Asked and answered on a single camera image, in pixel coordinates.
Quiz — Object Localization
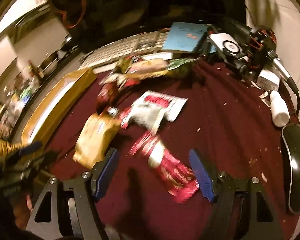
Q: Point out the black electronic device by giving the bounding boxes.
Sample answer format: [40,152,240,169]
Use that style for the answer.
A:
[225,17,278,75]

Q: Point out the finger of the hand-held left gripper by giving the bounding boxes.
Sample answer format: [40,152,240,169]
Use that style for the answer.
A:
[5,141,44,165]

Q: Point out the gold foil snack packet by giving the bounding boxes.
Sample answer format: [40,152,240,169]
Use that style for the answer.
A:
[0,137,23,160]

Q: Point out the white plastic bottle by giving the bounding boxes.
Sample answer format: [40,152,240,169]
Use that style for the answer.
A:
[269,90,290,127]

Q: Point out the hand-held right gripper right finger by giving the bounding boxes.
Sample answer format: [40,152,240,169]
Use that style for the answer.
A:
[189,149,284,240]

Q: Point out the silver microphone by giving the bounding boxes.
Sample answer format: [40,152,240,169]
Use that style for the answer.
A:
[271,55,298,92]

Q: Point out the pale long biscuit packet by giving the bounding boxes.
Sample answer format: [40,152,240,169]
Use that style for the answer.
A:
[126,58,168,77]

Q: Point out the white computer keyboard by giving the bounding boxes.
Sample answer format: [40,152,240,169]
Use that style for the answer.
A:
[79,30,170,72]

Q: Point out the black computer mouse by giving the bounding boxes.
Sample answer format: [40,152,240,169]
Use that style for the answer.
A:
[281,124,300,214]

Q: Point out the dark red candy packet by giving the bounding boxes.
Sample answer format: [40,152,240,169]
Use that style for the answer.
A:
[96,82,120,113]

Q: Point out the metal bowl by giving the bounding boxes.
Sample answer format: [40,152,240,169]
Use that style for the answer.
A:
[37,51,59,77]

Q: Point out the small green snack packet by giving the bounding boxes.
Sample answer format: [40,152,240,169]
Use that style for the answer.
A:
[166,58,199,78]

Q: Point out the black computer monitor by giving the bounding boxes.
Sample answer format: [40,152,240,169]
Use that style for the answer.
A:
[65,0,245,38]

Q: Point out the long red snack packet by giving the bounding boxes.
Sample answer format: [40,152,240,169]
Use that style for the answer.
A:
[129,131,199,203]

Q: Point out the white red-label snack packet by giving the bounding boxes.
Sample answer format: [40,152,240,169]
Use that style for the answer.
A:
[121,90,188,133]

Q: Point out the blue notebook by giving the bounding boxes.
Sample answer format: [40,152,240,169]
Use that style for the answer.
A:
[162,22,208,53]

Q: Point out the gold cardboard box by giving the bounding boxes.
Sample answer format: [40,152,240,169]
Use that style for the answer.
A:
[21,67,98,150]

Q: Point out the white kitchen cabinets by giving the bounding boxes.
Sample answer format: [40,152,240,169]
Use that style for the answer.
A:
[0,17,70,85]

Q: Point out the yellow cracker packet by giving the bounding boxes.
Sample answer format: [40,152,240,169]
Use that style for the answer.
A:
[74,112,122,168]

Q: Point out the white power adapter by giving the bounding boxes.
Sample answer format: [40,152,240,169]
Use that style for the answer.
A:
[257,65,282,90]

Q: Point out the white round-faced device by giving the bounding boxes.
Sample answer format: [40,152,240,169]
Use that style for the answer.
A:
[209,33,243,55]

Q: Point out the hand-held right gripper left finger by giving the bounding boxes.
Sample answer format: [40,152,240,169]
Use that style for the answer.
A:
[25,148,120,240]

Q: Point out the red cable loop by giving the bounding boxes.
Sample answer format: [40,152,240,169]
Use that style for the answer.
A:
[50,0,88,29]

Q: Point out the metal pot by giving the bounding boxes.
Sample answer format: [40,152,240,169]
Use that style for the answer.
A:
[61,36,78,53]

